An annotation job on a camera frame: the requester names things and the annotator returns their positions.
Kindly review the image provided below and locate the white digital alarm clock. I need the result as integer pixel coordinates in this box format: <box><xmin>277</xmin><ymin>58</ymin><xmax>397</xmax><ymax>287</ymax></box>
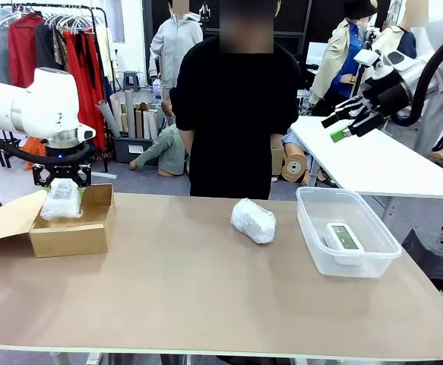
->
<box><xmin>325</xmin><ymin>222</ymin><xmax>365</xmax><ymax>253</ymax></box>

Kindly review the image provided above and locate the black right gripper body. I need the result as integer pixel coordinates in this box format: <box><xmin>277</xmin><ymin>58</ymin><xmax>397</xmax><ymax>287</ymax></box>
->
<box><xmin>363</xmin><ymin>81</ymin><xmax>410</xmax><ymax>117</ymax></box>

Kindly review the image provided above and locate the bulky bubble-wrapped clock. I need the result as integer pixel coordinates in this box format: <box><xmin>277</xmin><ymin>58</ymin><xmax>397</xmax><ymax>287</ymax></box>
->
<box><xmin>230</xmin><ymin>197</ymin><xmax>277</xmax><ymax>245</ymax></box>

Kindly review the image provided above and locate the mannequin in cream navy top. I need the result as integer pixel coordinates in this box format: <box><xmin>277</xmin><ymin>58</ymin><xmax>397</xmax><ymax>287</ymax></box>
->
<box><xmin>372</xmin><ymin>0</ymin><xmax>432</xmax><ymax>60</ymax></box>

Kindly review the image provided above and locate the white side table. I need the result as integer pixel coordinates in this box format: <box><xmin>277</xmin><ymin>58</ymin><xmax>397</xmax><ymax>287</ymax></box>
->
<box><xmin>289</xmin><ymin>116</ymin><xmax>443</xmax><ymax>229</ymax></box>

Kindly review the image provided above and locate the brown cardboard box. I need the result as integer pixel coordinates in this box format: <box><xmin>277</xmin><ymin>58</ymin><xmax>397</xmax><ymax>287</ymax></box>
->
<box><xmin>0</xmin><ymin>183</ymin><xmax>116</xmax><ymax>259</ymax></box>

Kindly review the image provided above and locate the small brown cardboard carton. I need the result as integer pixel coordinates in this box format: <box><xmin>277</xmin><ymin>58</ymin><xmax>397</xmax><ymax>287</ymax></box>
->
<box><xmin>270</xmin><ymin>146</ymin><xmax>286</xmax><ymax>178</ymax></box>

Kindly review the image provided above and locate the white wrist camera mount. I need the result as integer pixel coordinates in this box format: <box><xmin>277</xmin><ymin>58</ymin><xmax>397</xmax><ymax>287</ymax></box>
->
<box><xmin>353</xmin><ymin>49</ymin><xmax>382</xmax><ymax>70</ymax></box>

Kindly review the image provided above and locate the dark grey storage bin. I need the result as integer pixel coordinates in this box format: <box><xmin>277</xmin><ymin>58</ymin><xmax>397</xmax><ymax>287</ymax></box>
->
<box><xmin>112</xmin><ymin>135</ymin><xmax>157</xmax><ymax>163</ymax></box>

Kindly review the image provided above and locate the long red dress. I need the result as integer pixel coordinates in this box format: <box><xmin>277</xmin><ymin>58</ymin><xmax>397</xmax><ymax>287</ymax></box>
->
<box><xmin>63</xmin><ymin>30</ymin><xmax>107</xmax><ymax>150</ymax></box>

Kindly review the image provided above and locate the person in grey hoodie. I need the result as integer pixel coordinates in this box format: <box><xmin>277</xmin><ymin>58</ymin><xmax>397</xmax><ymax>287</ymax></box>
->
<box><xmin>147</xmin><ymin>0</ymin><xmax>204</xmax><ymax>100</ymax></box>

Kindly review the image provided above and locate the person's right forearm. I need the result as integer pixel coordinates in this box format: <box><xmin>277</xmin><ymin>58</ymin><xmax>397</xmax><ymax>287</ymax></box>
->
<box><xmin>179</xmin><ymin>129</ymin><xmax>195</xmax><ymax>159</ymax></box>

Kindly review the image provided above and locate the orange cloth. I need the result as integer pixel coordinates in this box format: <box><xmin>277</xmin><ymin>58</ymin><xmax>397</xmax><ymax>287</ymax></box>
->
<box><xmin>23</xmin><ymin>136</ymin><xmax>48</xmax><ymax>172</ymax></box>

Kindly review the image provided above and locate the kneeling mannequin in green shirt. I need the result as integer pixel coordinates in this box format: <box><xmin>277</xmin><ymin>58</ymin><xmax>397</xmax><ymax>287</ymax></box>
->
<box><xmin>129</xmin><ymin>100</ymin><xmax>190</xmax><ymax>178</ymax></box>

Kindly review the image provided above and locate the person in black shirt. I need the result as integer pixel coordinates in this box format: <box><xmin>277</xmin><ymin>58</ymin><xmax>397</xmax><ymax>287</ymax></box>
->
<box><xmin>169</xmin><ymin>0</ymin><xmax>302</xmax><ymax>201</ymax></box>

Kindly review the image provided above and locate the black hanging garment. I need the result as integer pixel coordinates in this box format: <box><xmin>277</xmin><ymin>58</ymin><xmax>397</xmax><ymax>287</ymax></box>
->
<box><xmin>34</xmin><ymin>22</ymin><xmax>66</xmax><ymax>72</ymax></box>

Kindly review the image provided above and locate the mannequin in beige jacket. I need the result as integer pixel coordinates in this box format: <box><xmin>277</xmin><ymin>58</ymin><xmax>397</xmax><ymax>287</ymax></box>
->
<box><xmin>309</xmin><ymin>0</ymin><xmax>378</xmax><ymax>116</ymax></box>

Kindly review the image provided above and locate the clear plastic container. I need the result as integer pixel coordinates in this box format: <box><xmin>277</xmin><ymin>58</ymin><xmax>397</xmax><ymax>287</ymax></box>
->
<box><xmin>295</xmin><ymin>186</ymin><xmax>403</xmax><ymax>278</ymax></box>

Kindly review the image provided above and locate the tall grey-green cardboard tube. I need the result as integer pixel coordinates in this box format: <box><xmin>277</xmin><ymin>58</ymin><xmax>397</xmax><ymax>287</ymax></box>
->
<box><xmin>124</xmin><ymin>89</ymin><xmax>137</xmax><ymax>140</ymax></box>

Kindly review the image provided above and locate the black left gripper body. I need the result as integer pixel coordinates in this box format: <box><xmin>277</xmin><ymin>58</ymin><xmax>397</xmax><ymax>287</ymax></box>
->
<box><xmin>46</xmin><ymin>145</ymin><xmax>91</xmax><ymax>179</ymax></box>

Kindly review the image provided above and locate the kraft paper spool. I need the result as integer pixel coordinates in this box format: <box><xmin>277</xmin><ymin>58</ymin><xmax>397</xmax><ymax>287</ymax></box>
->
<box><xmin>280</xmin><ymin>153</ymin><xmax>309</xmax><ymax>186</ymax></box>

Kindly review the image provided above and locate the small grey step stool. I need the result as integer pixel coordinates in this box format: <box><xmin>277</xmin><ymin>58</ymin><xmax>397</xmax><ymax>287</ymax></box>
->
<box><xmin>123</xmin><ymin>71</ymin><xmax>141</xmax><ymax>93</ymax></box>

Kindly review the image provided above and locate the black clothes rack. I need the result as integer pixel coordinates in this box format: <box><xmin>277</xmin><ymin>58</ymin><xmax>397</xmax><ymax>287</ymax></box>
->
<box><xmin>0</xmin><ymin>3</ymin><xmax>111</xmax><ymax>174</ymax></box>

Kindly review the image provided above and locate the red shirt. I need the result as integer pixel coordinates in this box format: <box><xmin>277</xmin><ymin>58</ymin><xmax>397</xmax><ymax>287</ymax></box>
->
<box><xmin>8</xmin><ymin>13</ymin><xmax>39</xmax><ymax>89</ymax></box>

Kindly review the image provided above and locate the black corrugated cable hose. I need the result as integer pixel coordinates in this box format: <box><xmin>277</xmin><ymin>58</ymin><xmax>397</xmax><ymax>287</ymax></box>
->
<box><xmin>0</xmin><ymin>125</ymin><xmax>55</xmax><ymax>165</ymax></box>
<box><xmin>391</xmin><ymin>36</ymin><xmax>443</xmax><ymax>129</ymax></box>

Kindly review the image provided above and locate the black plastic stool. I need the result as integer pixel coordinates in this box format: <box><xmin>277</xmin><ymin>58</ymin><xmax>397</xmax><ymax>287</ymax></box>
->
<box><xmin>401</xmin><ymin>227</ymin><xmax>443</xmax><ymax>303</ymax></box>

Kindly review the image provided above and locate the grey cardboard tube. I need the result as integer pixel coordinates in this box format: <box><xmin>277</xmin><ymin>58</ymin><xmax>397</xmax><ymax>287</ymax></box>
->
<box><xmin>95</xmin><ymin>100</ymin><xmax>121</xmax><ymax>138</ymax></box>

